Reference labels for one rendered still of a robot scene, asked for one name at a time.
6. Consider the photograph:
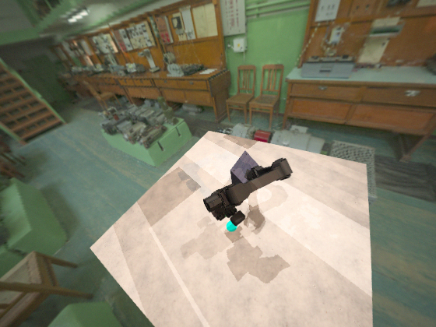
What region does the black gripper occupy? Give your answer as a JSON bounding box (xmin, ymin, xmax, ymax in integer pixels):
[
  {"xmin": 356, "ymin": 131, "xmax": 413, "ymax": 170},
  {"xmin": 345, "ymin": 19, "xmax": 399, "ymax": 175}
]
[{"xmin": 211, "ymin": 189, "xmax": 245, "ymax": 227}]

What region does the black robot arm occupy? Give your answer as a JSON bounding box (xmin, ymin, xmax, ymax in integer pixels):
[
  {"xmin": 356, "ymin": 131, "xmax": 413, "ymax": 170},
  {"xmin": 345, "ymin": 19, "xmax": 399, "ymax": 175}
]
[{"xmin": 203, "ymin": 158, "xmax": 293, "ymax": 221}]

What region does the cyan circle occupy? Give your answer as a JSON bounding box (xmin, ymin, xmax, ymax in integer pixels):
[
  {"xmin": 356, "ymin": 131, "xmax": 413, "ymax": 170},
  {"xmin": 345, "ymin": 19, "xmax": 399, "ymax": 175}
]
[{"xmin": 227, "ymin": 222, "xmax": 237, "ymax": 232}]

